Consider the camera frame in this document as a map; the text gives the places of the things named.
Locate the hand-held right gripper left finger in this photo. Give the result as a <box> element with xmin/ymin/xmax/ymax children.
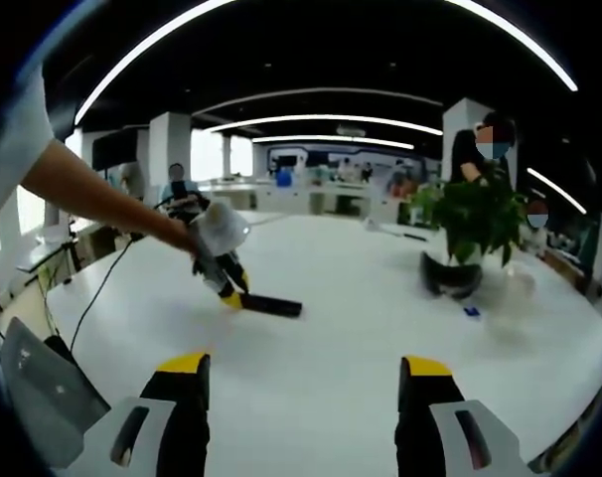
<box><xmin>101</xmin><ymin>352</ymin><xmax>213</xmax><ymax>477</ymax></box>

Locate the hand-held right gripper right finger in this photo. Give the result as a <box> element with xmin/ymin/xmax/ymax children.
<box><xmin>394</xmin><ymin>355</ymin><xmax>530</xmax><ymax>477</ymax></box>

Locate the black remote control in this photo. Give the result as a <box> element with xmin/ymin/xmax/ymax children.
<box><xmin>239</xmin><ymin>291</ymin><xmax>305</xmax><ymax>320</ymax></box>

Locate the grey mesh chair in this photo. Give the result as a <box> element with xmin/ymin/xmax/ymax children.
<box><xmin>0</xmin><ymin>317</ymin><xmax>112</xmax><ymax>469</ymax></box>

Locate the dark grey curved headset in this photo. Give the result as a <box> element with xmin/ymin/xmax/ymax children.
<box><xmin>418</xmin><ymin>250</ymin><xmax>484</xmax><ymax>300</ymax></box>

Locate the potted green plant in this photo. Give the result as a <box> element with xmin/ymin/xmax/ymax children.
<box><xmin>408</xmin><ymin>166</ymin><xmax>529</xmax><ymax>269</ymax></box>

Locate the person's white shirt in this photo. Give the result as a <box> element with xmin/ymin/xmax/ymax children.
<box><xmin>0</xmin><ymin>64</ymin><xmax>57</xmax><ymax>225</ymax></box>

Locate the grey cable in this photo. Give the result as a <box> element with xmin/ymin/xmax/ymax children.
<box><xmin>244</xmin><ymin>212</ymin><xmax>288</xmax><ymax>235</ymax></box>

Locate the thin black cable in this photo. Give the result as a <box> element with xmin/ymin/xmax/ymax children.
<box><xmin>70</xmin><ymin>233</ymin><xmax>136</xmax><ymax>352</ymax></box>

